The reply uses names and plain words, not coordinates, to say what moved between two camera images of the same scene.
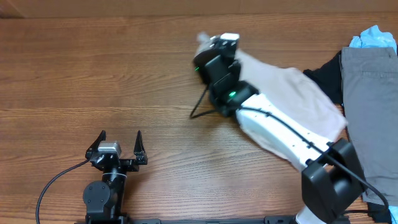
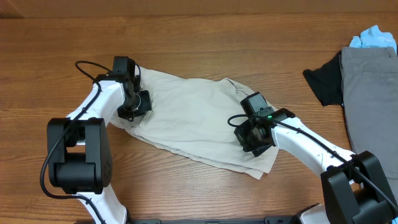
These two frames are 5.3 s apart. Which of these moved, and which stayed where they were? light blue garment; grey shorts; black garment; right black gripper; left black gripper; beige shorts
Moved: left black gripper; right black gripper; beige shorts
Stayed: black garment; light blue garment; grey shorts
